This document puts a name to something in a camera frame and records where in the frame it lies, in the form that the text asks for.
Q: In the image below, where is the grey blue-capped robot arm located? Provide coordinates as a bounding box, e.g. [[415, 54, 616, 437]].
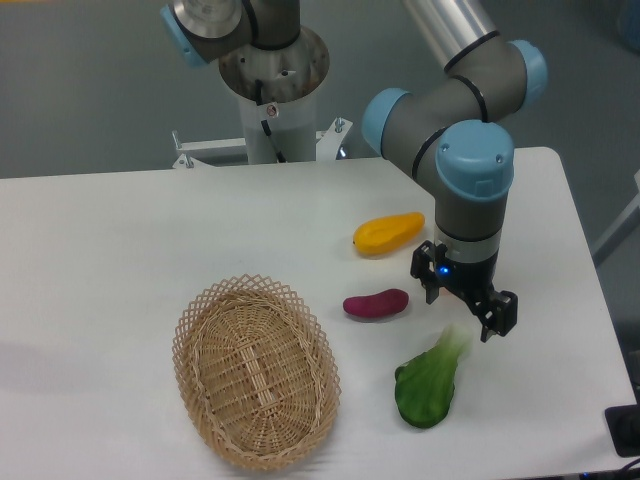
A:
[[161, 1, 548, 338]]

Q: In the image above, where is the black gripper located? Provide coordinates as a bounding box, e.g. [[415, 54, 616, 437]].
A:
[[410, 240, 518, 343]]

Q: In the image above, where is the white pedestal base bracket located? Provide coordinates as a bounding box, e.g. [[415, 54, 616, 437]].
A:
[[171, 117, 353, 169]]

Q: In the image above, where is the black pedestal cable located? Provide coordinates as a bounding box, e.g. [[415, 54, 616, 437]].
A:
[[253, 78, 288, 164]]

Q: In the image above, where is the woven wicker basket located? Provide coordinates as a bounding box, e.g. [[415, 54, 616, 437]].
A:
[[172, 274, 341, 471]]

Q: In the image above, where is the white frame leg at right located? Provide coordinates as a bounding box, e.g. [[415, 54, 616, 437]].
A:
[[591, 171, 640, 268]]

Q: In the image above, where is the green leafy bok choy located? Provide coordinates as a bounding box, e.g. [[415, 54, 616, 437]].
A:
[[394, 324, 472, 429]]

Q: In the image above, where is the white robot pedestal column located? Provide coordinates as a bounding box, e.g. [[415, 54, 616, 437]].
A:
[[219, 27, 330, 163]]

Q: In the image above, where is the purple sweet potato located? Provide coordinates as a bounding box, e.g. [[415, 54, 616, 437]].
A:
[[342, 288, 409, 321]]

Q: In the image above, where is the black device at table edge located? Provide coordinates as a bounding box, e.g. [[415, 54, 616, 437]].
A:
[[604, 404, 639, 458]]

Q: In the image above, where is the yellow mango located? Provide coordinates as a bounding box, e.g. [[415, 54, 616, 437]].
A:
[[352, 212, 425, 257]]

